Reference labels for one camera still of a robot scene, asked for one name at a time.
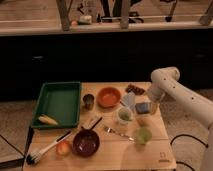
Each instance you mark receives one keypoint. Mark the orange bowl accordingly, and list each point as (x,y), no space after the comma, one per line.
(108,97)

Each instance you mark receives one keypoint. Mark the metal fork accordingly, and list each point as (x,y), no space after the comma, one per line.
(110,130)

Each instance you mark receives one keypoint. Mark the yellow corn cob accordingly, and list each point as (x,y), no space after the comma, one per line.
(47,120)

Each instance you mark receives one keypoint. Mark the red yellow apple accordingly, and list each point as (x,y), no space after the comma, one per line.
(63,148)

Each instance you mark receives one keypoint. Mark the light blue cloth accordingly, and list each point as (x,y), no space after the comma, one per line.
(128,100)

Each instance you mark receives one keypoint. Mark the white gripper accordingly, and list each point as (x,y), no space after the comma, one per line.
(153,107)

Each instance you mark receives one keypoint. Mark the black handled spatula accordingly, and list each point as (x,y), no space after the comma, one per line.
(91,122)

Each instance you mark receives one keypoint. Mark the small metal cup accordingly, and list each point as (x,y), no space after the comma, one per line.
(88,100)

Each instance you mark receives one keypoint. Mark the blue sponge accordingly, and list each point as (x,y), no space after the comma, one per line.
(143,108)

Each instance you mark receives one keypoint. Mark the green plastic tray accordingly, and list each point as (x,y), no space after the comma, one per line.
(59,101)

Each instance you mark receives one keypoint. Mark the black office chair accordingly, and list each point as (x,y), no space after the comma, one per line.
(117,11)

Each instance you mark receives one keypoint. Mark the dark red grape bunch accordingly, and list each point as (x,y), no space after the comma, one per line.
(135,89)

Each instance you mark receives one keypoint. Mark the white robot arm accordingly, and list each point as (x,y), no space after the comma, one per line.
(165,81)

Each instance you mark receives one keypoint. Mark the dark purple bowl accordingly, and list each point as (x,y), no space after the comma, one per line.
(86,143)

